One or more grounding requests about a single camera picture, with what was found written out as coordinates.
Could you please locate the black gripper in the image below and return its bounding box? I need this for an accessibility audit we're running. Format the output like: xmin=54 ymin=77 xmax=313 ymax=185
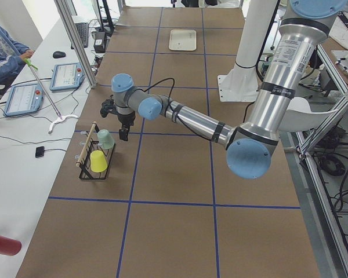
xmin=117 ymin=113 xmax=135 ymax=141

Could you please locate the pale green cup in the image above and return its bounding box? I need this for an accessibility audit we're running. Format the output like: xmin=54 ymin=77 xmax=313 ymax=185
xmin=97 ymin=129 xmax=115 ymax=149

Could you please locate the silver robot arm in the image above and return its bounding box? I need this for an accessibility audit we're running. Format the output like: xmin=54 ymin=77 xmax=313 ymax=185
xmin=111 ymin=1 xmax=346 ymax=179

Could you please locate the yellow cup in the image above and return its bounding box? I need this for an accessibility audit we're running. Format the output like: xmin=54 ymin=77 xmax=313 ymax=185
xmin=90 ymin=150 xmax=108 ymax=173

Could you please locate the cream rabbit tray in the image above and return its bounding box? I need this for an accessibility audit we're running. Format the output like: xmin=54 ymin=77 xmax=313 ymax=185
xmin=169 ymin=30 xmax=197 ymax=52

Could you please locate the far blue teach pendant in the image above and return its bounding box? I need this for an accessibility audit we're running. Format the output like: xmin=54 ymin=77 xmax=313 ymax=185
xmin=50 ymin=63 xmax=85 ymax=92

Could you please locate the blue teach pendant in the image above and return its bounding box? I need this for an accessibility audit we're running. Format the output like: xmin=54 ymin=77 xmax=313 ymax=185
xmin=50 ymin=63 xmax=85 ymax=92
xmin=3 ymin=83 xmax=44 ymax=117

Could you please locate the small black square device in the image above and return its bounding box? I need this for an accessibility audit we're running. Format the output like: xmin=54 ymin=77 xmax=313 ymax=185
xmin=35 ymin=146 xmax=45 ymax=158

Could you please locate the brown paper table mat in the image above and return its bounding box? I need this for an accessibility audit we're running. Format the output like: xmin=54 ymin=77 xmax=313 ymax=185
xmin=17 ymin=8 xmax=320 ymax=277

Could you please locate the black box on desk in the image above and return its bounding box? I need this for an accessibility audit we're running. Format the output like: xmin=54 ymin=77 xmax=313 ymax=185
xmin=93 ymin=32 xmax=107 ymax=53

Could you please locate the black computer mouse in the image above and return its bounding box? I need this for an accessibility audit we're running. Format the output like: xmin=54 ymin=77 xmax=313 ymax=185
xmin=52 ymin=51 xmax=66 ymax=59

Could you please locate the near blue teach pendant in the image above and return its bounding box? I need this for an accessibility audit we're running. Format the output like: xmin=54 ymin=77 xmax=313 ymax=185
xmin=3 ymin=83 xmax=44 ymax=117

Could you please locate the black keyboard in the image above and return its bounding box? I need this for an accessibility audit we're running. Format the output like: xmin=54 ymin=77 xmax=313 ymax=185
xmin=75 ymin=23 xmax=89 ymax=48

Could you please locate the grabber stick tool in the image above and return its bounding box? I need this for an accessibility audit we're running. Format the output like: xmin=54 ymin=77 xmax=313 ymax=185
xmin=24 ymin=58 xmax=79 ymax=134

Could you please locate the white central pillar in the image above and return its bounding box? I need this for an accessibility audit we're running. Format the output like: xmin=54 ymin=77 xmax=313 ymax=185
xmin=217 ymin=0 xmax=279 ymax=102

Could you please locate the seated person blue sweater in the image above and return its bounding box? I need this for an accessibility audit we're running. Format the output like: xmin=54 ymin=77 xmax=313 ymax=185
xmin=0 ymin=26 xmax=34 ymax=95

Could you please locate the red bottle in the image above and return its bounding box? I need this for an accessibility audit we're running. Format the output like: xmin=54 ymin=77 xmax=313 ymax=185
xmin=0 ymin=236 xmax=22 ymax=256

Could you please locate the white plastic chair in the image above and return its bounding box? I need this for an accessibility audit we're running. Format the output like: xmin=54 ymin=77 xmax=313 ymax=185
xmin=278 ymin=97 xmax=339 ymax=132

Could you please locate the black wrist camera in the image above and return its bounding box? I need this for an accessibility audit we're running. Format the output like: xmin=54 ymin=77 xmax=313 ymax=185
xmin=100 ymin=98 xmax=116 ymax=118

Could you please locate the black wire cup rack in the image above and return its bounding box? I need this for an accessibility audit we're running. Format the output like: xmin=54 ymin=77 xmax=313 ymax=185
xmin=76 ymin=122 xmax=116 ymax=181

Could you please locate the aluminium frame post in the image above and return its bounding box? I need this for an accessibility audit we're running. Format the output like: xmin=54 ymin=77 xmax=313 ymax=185
xmin=54 ymin=0 xmax=97 ymax=89

